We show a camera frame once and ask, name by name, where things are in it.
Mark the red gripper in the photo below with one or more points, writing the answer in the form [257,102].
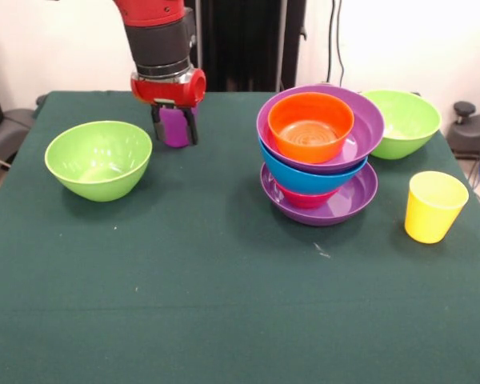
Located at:
[164,90]

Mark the green plastic bowl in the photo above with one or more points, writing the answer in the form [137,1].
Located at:
[98,160]
[412,120]

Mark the orange ribbed plastic bowl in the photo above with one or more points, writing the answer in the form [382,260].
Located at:
[310,128]

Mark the deep blue plastic bowl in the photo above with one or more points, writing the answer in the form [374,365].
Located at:
[304,180]

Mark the small pink plastic bowl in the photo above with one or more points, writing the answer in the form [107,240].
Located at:
[304,198]

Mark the purple plastic bowl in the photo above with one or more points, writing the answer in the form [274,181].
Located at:
[352,200]
[368,124]

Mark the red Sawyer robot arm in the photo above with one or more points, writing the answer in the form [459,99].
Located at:
[156,36]

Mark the purple plastic cup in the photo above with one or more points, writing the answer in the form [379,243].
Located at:
[175,128]

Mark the grey stand foot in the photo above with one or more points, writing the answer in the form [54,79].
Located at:
[8,132]

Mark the dark green tablecloth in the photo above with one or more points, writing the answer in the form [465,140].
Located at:
[184,340]

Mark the yellow plastic cup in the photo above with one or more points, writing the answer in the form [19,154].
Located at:
[432,212]

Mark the black stand foot with knob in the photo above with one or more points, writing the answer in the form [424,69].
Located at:
[472,132]

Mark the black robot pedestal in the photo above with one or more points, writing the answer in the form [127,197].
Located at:
[244,40]

